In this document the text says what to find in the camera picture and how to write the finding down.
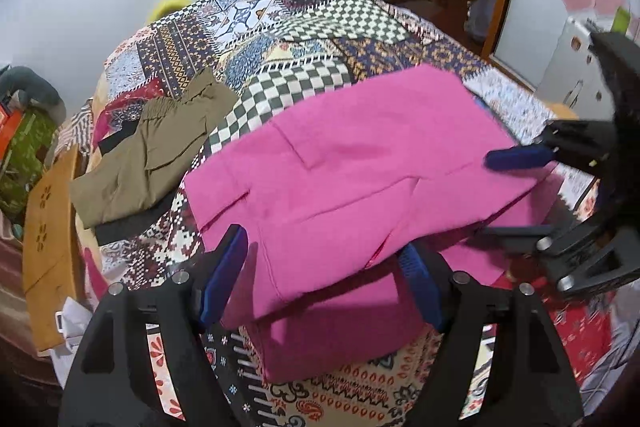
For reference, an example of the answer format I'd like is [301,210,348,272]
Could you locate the grey plastic bag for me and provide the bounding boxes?
[464,0,499,46]

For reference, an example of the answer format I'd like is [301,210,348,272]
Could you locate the white perforated panel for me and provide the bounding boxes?
[537,17,612,108]

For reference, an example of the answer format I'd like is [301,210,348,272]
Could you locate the grey plush toy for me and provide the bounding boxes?
[0,66,67,120]

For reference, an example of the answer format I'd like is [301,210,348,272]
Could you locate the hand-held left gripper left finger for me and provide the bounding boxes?
[57,224,251,427]

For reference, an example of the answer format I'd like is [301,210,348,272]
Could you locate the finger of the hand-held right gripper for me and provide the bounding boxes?
[483,119,619,178]
[474,213,640,299]

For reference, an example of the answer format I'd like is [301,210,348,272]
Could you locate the green patterned cloth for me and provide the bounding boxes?
[0,107,58,214]

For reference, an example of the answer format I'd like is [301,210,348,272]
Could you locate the brown cloth with flower cutouts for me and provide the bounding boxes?
[22,146,87,354]

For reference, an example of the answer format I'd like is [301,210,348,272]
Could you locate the olive green shorts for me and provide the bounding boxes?
[69,69,240,230]

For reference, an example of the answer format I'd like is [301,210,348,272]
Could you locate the black cloth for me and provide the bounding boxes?
[94,122,176,247]

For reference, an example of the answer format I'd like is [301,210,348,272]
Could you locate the orange box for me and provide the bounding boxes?
[0,99,23,158]

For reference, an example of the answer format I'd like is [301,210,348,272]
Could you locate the yellow object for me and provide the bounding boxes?
[147,0,191,24]

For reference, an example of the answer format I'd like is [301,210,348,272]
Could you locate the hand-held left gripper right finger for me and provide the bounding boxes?
[399,241,586,427]

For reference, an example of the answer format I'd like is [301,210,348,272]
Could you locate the pink pants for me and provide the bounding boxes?
[184,63,563,385]

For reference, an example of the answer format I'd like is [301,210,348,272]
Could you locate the patchwork printed blanket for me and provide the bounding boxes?
[50,0,616,427]

